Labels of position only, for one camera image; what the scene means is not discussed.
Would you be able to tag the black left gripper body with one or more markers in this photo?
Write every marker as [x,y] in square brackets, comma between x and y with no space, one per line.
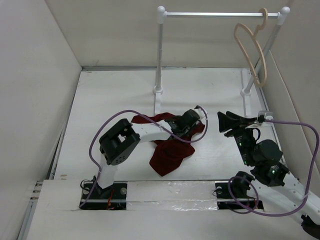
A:
[184,131]

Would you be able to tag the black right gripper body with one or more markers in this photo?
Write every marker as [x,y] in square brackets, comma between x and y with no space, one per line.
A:
[244,139]

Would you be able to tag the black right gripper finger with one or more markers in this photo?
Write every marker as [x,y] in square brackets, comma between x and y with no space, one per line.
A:
[225,122]
[239,119]

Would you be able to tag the dark red t shirt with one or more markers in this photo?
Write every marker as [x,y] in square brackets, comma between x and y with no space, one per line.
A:
[169,154]

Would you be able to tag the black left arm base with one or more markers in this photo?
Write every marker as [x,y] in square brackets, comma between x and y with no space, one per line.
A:
[112,198]

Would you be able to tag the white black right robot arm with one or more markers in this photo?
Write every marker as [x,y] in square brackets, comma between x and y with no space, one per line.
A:
[264,157]

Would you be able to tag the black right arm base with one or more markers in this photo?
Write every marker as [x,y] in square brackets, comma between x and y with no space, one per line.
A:
[225,200]

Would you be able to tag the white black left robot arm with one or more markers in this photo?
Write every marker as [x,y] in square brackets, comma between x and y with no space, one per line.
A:
[172,135]

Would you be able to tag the beige wooden hanger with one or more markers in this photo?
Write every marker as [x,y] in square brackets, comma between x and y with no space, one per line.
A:
[247,49]

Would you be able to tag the white metal clothes rack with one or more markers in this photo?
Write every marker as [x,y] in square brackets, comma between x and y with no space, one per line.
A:
[258,70]

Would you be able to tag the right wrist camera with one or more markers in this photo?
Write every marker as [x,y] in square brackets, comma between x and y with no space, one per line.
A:
[264,115]

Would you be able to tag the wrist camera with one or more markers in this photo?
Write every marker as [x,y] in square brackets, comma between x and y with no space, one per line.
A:
[200,112]
[264,115]

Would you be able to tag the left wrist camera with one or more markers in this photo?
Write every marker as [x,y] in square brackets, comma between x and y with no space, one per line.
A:
[200,112]

